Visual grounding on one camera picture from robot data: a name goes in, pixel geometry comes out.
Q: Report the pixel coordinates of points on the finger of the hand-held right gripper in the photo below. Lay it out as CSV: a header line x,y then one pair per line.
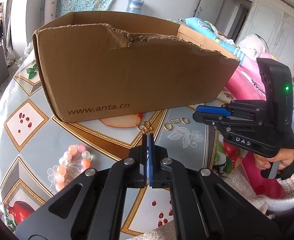
x,y
212,120
209,108

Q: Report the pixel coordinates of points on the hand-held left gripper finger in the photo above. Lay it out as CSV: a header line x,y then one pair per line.
x,y
151,160
145,160

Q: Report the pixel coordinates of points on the small silver spring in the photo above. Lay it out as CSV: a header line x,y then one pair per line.
x,y
175,120

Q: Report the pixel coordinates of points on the brown cardboard box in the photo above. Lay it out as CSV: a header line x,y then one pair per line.
x,y
136,80

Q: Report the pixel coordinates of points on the person's right hand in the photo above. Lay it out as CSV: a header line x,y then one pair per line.
x,y
262,162

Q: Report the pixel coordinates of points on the fruit print tablecloth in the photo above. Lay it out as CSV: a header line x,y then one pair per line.
x,y
187,140

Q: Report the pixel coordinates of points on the pink floral quilt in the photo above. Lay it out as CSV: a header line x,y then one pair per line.
x,y
249,80

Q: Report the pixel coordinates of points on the cyan printed blanket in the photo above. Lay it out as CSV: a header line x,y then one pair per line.
x,y
212,32

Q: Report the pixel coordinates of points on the cream clothes pile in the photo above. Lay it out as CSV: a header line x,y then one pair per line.
x,y
252,45

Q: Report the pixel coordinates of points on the white wardrobe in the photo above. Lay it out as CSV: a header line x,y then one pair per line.
x,y
274,22

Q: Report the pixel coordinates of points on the white door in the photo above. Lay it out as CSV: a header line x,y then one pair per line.
x,y
210,0

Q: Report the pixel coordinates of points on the blue water jug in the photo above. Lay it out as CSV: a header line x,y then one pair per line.
x,y
135,6

